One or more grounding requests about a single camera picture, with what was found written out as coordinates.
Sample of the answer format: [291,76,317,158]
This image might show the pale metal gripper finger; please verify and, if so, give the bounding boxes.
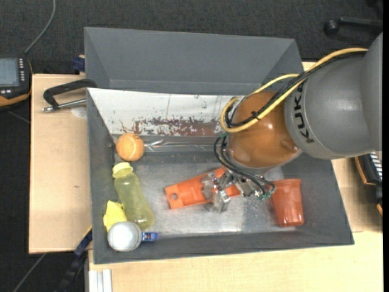
[204,189,231,215]
[201,175,221,201]

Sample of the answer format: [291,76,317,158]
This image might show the orange flat block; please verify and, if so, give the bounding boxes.
[164,167,241,210]

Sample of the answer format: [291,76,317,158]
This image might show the orange cup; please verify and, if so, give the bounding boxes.
[270,178,305,228]

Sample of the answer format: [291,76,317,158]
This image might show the yellow clear plastic bottle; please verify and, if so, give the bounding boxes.
[112,161,156,231]

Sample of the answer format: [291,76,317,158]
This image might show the orange ball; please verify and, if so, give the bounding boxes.
[115,133,145,162]

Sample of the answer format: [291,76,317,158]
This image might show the white ball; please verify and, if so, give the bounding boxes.
[106,221,143,252]

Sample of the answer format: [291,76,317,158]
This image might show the yellow cloth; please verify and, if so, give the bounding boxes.
[103,200,128,232]

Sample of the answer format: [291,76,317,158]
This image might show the grey metal bin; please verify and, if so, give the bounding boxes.
[83,26,355,265]

